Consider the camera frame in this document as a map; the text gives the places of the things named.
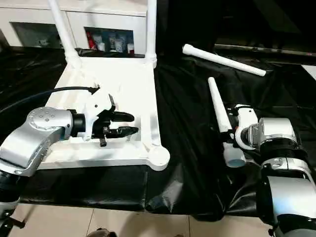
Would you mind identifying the white plastic table leg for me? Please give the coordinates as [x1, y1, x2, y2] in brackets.
[48, 0, 82, 69]
[145, 0, 158, 69]
[182, 43, 267, 77]
[207, 77, 247, 168]

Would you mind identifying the black work mat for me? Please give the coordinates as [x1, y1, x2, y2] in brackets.
[0, 44, 316, 222]

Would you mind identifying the red package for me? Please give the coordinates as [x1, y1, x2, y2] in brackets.
[87, 32, 97, 50]

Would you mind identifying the white flat board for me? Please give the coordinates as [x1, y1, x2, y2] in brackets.
[301, 64, 316, 81]

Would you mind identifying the white glass-door cabinet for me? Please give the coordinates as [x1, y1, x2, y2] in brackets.
[0, 0, 149, 56]

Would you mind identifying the black box with yellow label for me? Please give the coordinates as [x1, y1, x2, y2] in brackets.
[155, 0, 218, 58]

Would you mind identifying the black left robot foot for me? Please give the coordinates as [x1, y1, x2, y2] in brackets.
[86, 228, 117, 237]

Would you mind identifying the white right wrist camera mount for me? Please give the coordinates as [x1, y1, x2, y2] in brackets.
[228, 103, 259, 149]

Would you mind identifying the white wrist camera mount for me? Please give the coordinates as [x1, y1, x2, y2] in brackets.
[228, 103, 259, 149]
[79, 87, 117, 142]

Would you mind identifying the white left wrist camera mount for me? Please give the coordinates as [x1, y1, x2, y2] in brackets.
[79, 87, 117, 142]

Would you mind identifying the dark metal rail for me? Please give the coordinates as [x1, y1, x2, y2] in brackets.
[214, 43, 316, 56]

